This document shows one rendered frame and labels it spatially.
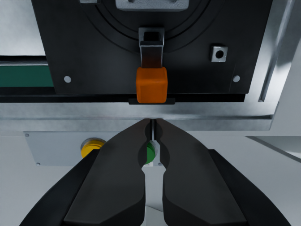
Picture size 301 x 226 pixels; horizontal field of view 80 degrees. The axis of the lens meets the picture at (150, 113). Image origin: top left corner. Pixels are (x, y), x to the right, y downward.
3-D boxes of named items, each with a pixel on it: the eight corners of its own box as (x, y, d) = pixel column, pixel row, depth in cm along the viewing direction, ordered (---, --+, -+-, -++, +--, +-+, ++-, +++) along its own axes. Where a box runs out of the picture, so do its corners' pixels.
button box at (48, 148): (162, 144, 35) (164, 168, 29) (53, 144, 35) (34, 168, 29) (163, 111, 31) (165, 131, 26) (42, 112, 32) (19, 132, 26)
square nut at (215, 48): (222, 60, 20) (225, 62, 20) (208, 60, 20) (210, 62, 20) (225, 45, 20) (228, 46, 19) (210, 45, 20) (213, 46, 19)
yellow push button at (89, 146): (111, 156, 29) (109, 165, 28) (87, 156, 29) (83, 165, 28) (109, 136, 28) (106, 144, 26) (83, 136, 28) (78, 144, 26)
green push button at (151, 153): (155, 156, 29) (155, 165, 28) (130, 156, 29) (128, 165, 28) (155, 136, 27) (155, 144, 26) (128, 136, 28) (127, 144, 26)
